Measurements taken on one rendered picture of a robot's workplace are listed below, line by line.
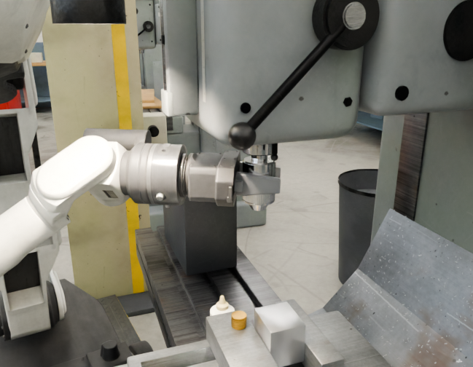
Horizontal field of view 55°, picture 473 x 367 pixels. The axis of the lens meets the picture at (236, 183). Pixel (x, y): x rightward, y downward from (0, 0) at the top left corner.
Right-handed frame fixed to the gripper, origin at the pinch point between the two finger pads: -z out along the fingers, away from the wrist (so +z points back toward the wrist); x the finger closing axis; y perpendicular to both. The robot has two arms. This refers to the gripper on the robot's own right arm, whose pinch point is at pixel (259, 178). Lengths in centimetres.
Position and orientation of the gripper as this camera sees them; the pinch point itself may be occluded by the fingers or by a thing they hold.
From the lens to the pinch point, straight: 65.0
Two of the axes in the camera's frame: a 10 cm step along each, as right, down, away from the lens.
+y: -0.1, 9.5, 3.2
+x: 0.9, -3.2, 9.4
